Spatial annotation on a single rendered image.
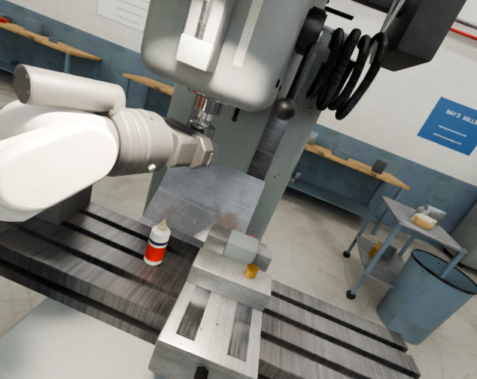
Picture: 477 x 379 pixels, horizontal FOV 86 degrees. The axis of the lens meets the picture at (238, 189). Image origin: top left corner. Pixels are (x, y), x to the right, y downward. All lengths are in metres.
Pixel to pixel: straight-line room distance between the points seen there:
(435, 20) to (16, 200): 0.73
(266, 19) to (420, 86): 4.74
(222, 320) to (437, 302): 2.16
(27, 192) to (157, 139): 0.15
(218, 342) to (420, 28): 0.69
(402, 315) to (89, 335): 2.33
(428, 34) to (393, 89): 4.22
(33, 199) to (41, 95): 0.09
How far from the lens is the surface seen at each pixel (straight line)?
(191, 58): 0.34
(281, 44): 0.37
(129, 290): 0.57
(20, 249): 0.65
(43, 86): 0.31
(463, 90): 5.33
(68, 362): 0.58
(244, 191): 0.85
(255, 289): 0.49
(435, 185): 5.45
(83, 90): 0.32
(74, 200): 0.71
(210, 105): 0.45
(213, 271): 0.48
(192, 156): 0.42
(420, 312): 2.56
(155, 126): 0.36
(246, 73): 0.37
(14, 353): 0.60
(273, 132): 0.82
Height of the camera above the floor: 1.34
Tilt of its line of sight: 21 degrees down
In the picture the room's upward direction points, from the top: 22 degrees clockwise
